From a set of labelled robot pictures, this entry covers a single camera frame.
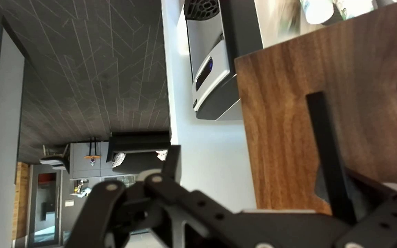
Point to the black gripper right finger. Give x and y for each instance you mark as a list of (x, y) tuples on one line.
[(392, 218)]

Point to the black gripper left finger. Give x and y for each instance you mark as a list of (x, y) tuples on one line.
[(171, 166)]

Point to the dark background desk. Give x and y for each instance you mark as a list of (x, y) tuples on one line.
[(138, 146)]

